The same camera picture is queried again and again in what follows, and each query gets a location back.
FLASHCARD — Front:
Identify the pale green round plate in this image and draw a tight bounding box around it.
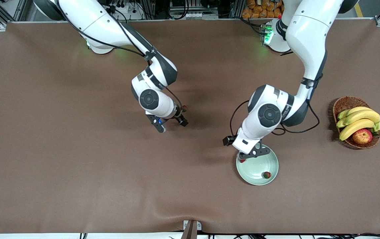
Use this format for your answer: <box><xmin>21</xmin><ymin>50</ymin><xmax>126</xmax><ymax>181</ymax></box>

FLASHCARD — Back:
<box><xmin>236</xmin><ymin>143</ymin><xmax>279</xmax><ymax>186</ymax></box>

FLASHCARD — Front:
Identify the brown table cover cloth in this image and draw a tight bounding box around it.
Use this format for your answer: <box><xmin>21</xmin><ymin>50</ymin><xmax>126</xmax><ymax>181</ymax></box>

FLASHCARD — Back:
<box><xmin>0</xmin><ymin>18</ymin><xmax>380</xmax><ymax>235</ymax></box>

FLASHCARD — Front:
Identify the white terminal strip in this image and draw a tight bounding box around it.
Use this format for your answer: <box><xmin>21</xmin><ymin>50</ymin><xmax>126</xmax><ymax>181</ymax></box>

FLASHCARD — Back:
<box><xmin>183</xmin><ymin>12</ymin><xmax>218</xmax><ymax>20</ymax></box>

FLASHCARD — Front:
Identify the brown wicker basket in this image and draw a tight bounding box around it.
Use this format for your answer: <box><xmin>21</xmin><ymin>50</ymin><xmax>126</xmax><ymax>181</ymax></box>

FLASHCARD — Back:
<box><xmin>332</xmin><ymin>96</ymin><xmax>380</xmax><ymax>149</ymax></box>

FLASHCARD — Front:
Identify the white power strip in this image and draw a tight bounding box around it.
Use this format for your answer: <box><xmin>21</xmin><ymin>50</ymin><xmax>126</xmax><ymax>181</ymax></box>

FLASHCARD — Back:
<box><xmin>115</xmin><ymin>3</ymin><xmax>135</xmax><ymax>14</ymax></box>

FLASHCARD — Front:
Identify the pile of orange bread rolls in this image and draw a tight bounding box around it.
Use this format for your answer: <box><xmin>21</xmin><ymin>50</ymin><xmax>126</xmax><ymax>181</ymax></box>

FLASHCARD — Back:
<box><xmin>242</xmin><ymin>0</ymin><xmax>285</xmax><ymax>19</ymax></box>

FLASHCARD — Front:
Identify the red yellow apple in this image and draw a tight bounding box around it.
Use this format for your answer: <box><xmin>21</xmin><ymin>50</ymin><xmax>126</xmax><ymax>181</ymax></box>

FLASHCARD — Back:
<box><xmin>352</xmin><ymin>128</ymin><xmax>373</xmax><ymax>145</ymax></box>

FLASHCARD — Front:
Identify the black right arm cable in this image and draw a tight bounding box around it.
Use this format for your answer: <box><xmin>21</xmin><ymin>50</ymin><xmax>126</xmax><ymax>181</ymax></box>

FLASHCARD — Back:
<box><xmin>54</xmin><ymin>0</ymin><xmax>183</xmax><ymax>108</ymax></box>

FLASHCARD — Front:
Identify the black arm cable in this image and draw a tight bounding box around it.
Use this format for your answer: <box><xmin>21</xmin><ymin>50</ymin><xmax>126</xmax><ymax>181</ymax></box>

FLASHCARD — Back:
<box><xmin>54</xmin><ymin>0</ymin><xmax>183</xmax><ymax>108</ymax></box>
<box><xmin>229</xmin><ymin>49</ymin><xmax>321</xmax><ymax>139</ymax></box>

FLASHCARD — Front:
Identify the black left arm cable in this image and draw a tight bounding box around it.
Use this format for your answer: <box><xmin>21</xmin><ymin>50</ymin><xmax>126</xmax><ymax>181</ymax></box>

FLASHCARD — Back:
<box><xmin>229</xmin><ymin>49</ymin><xmax>321</xmax><ymax>139</ymax></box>

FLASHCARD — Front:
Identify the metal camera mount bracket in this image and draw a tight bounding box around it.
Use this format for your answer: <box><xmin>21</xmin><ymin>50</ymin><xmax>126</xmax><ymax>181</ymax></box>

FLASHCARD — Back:
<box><xmin>181</xmin><ymin>220</ymin><xmax>202</xmax><ymax>239</ymax></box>

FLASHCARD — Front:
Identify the silver aluminium frame rail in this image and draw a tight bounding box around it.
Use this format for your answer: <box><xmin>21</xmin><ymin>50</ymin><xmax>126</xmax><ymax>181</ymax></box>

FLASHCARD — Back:
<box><xmin>12</xmin><ymin>0</ymin><xmax>28</xmax><ymax>22</ymax></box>

